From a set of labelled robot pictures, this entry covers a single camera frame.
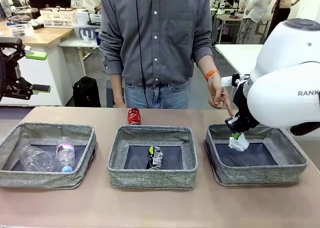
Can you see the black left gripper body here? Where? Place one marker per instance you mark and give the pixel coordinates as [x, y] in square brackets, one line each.
[1, 73]

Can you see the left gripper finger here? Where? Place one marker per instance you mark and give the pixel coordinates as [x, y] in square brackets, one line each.
[41, 88]
[36, 56]

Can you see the mannequin in black trousers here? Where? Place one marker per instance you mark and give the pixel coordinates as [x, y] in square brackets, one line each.
[280, 10]

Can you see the white cylindrical tub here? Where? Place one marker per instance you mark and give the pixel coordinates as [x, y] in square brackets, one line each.
[81, 18]

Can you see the person's left forearm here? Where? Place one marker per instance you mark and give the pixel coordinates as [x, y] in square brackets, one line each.
[206, 63]

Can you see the wooden top work table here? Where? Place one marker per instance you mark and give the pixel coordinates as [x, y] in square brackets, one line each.
[50, 38]

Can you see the person's left hand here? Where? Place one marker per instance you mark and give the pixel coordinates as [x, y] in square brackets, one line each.
[216, 93]

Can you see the grey fabric basket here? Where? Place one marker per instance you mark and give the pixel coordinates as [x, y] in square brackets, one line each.
[150, 179]
[37, 179]
[250, 175]

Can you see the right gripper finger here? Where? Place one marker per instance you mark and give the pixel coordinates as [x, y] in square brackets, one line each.
[244, 131]
[232, 125]

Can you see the black backpack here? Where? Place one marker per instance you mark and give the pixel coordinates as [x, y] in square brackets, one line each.
[86, 93]

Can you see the white slatted crate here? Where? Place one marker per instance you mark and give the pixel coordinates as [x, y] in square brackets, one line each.
[58, 18]

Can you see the small white desk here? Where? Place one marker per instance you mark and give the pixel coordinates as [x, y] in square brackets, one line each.
[75, 44]

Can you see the person in grey shirt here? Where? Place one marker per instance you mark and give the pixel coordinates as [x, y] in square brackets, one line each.
[155, 38]

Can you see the person's right hand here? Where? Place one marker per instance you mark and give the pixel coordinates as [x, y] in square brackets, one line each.
[119, 104]

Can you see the person's right forearm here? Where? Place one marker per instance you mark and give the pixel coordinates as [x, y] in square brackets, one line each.
[117, 86]

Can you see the orange wrist band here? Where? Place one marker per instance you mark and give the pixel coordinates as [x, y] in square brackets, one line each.
[212, 74]

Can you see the clear organiser box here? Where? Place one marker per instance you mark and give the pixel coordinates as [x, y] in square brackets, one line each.
[20, 30]

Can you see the dark blue can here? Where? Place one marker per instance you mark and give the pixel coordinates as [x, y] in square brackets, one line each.
[98, 38]

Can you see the large clear plastic bottle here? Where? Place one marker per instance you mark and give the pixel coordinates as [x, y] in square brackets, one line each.
[37, 159]

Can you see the white paper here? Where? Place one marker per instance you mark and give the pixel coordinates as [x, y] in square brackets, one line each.
[238, 143]

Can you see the large white table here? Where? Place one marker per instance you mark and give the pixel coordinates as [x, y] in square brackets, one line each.
[237, 55]

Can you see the small white mesh basket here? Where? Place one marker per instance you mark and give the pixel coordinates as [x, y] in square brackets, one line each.
[95, 18]

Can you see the clear storage box with print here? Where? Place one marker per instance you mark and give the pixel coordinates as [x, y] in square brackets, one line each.
[86, 33]

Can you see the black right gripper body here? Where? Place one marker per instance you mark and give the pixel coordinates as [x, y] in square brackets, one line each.
[243, 110]

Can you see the white background workbench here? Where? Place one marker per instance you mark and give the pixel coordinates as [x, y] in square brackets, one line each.
[225, 20]

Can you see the black silver can green top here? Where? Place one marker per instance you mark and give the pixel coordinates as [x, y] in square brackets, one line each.
[155, 158]

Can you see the small bottle with blue cap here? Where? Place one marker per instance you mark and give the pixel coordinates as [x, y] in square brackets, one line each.
[66, 155]

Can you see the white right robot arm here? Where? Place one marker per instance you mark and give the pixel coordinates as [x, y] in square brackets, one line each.
[282, 75]

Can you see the crushed red drink can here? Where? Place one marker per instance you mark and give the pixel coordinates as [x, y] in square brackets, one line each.
[134, 116]

